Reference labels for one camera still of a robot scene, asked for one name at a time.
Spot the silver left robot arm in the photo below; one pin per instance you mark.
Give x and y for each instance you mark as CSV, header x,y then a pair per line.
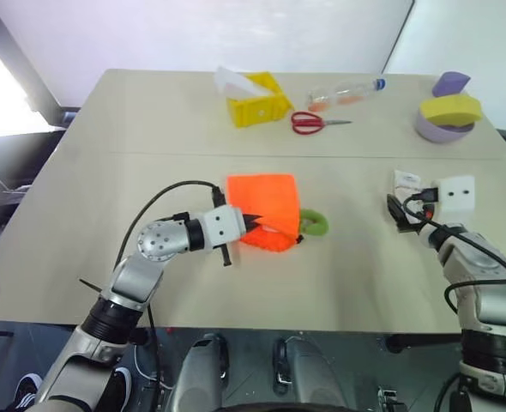
x,y
137,279

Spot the clear plastic bottle blue cap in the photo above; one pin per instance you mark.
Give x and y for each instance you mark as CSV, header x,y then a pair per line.
x,y
343,92

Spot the black sneaker white stripes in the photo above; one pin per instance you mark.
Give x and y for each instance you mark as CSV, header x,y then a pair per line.
x,y
118,388
28,390

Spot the white tube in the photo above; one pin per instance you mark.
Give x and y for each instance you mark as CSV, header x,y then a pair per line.
x,y
407,180

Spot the black table frame bar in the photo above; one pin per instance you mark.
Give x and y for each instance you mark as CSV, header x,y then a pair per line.
x,y
424,342

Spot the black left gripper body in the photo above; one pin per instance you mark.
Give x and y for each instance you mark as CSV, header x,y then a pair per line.
x,y
226,257

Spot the lilac round bowl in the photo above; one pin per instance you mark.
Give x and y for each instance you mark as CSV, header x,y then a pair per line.
x,y
437,131

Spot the orange fabric pouch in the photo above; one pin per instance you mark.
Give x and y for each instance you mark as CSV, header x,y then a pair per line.
x,y
270,197

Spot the dark slanted frame post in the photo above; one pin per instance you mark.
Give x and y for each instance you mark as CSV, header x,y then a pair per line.
x,y
25,64

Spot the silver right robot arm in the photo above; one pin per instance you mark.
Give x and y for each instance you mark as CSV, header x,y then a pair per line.
x,y
493,309

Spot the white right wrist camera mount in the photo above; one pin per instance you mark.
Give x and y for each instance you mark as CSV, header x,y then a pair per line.
x,y
456,201

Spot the purple sponge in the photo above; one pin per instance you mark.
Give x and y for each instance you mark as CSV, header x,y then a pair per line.
x,y
450,82

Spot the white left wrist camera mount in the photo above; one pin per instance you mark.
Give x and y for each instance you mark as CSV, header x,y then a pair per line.
x,y
221,225

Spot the white sheet in yellow box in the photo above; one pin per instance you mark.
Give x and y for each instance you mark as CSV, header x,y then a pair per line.
x,y
236,81

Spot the yellow plastic box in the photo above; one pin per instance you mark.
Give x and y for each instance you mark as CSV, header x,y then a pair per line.
x,y
257,109

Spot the yellow sponge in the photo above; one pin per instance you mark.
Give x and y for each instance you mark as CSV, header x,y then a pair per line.
x,y
450,109

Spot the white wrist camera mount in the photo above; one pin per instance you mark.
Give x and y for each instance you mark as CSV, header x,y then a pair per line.
x,y
221,225
456,201

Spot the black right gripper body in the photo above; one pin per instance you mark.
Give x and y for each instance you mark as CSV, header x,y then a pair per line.
x,y
399,216

